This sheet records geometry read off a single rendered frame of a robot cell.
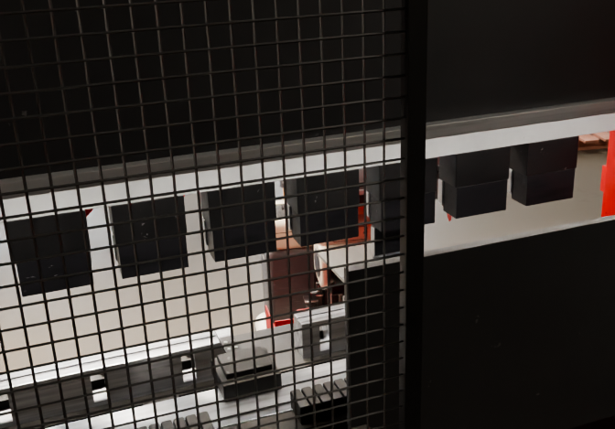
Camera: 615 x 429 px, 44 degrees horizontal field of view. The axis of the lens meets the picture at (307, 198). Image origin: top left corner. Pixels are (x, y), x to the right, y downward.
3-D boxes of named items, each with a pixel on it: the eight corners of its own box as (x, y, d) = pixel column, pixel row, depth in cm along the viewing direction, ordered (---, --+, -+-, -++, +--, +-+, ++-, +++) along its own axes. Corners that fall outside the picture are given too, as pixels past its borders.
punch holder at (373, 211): (419, 210, 191) (420, 147, 186) (436, 222, 184) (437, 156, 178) (364, 220, 187) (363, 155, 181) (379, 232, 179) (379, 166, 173)
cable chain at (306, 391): (461, 365, 157) (461, 348, 155) (477, 380, 151) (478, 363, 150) (290, 407, 145) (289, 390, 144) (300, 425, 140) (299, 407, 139)
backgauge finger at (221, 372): (247, 329, 177) (245, 310, 175) (282, 389, 154) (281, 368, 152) (196, 339, 173) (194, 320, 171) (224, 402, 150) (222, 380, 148)
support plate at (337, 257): (376, 244, 218) (376, 241, 218) (420, 283, 195) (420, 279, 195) (318, 255, 213) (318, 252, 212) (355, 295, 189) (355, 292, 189)
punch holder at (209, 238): (267, 237, 179) (263, 170, 173) (278, 251, 171) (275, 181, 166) (204, 248, 174) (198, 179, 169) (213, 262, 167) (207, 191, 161)
